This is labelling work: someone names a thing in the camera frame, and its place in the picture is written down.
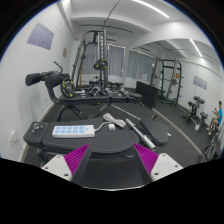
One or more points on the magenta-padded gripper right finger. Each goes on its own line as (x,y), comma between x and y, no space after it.
(166,166)

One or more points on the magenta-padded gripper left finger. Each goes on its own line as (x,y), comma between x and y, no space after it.
(56,166)

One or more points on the white power strip blue sockets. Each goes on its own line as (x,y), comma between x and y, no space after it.
(73,131)

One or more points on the chrome barbell bar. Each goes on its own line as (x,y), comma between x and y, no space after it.
(140,133)

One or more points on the black flat weight bench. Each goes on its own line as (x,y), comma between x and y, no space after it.
(100,140)

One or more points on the black exercise equipment group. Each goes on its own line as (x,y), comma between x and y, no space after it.
(195,113)

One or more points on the person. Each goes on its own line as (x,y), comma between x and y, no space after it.
(219,116)

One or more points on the black upright box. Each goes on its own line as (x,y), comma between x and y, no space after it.
(146,94)

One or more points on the black weight plate yellow marks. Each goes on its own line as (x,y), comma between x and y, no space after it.
(100,64)
(67,87)

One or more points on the black bench with foam rollers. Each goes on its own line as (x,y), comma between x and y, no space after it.
(100,99)

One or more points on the black power rack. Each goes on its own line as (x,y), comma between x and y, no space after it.
(175,81)

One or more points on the group of dumbbells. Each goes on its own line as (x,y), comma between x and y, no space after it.
(113,91)

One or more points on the white paper sign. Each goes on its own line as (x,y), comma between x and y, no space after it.
(144,77)

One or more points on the grey window curtain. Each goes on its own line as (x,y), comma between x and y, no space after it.
(140,63)
(116,60)

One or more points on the ceiling light strip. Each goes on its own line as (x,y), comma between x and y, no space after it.
(196,47)
(150,8)

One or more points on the white wall socket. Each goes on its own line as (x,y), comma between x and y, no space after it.
(12,137)

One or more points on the small purple wall poster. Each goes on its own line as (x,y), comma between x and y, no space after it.
(200,82)

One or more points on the small brown wall sign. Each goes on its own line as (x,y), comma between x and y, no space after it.
(65,52)

